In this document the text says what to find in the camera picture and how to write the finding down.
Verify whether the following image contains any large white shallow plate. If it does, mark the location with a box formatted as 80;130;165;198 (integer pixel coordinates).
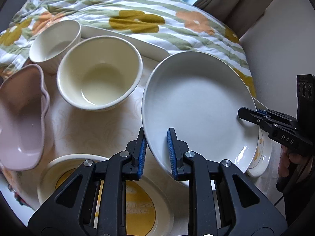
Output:
142;51;259;174

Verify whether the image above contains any pink handled baking dish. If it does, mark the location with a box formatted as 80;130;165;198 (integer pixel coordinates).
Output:
1;64;53;171

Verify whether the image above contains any cream ceramic bowl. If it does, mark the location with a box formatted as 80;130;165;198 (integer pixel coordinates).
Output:
57;36;143;111

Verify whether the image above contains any small white ribbed bowl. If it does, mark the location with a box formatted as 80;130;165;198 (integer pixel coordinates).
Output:
29;20;81;74

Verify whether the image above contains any duck pattern plate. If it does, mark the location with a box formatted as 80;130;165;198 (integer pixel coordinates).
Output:
247;128;272;178

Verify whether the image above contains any person's right hand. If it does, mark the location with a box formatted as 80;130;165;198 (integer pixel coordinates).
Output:
277;144;308;180

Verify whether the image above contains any yellow centre white plate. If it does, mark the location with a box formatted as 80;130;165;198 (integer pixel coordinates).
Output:
37;154;174;235

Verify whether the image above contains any white floral tablecloth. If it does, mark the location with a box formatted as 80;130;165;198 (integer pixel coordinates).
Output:
0;54;286;236

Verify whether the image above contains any brown curtain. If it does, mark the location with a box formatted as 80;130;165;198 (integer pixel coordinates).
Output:
194;0;273;37

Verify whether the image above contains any white tray table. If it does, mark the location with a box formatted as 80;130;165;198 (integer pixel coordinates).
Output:
80;24;170;62

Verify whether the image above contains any floral striped quilt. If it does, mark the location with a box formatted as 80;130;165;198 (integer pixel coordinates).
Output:
1;0;256;95

